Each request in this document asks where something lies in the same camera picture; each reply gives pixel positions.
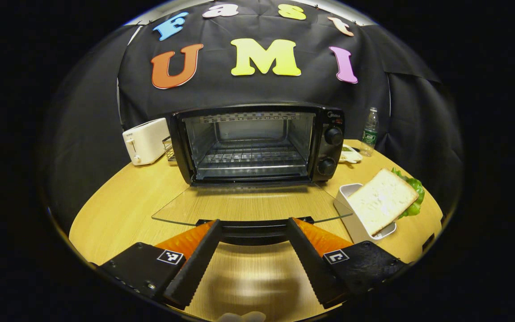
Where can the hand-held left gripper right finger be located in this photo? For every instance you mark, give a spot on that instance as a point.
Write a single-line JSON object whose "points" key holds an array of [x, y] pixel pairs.
{"points": [[313, 268]]}

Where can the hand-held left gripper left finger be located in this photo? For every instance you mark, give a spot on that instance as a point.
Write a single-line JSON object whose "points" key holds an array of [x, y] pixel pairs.
{"points": [[197, 266]]}

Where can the white bread lettuce sandwich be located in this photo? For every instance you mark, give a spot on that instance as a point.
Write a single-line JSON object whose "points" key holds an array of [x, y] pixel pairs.
{"points": [[380, 199]]}

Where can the black electric oven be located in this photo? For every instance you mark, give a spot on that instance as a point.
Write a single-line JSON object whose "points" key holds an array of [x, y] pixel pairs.
{"points": [[329, 154]]}

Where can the white plastic tray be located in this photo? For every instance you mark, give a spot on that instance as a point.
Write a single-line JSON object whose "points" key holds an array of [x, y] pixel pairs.
{"points": [[351, 219]]}

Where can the small white dish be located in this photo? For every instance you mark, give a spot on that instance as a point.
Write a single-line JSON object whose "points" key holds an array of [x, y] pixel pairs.
{"points": [[350, 155]]}

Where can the white toaster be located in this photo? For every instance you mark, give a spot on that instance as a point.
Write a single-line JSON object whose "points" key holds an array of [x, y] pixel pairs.
{"points": [[148, 141]]}

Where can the clear plastic water bottle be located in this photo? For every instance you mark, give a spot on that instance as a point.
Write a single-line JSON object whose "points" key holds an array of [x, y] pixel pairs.
{"points": [[369, 134]]}

